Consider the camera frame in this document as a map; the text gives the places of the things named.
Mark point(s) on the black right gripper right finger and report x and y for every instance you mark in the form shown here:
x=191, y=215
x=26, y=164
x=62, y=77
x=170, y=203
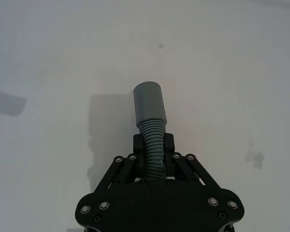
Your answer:
x=183, y=169

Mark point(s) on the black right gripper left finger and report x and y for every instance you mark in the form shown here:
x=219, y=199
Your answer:
x=125, y=169

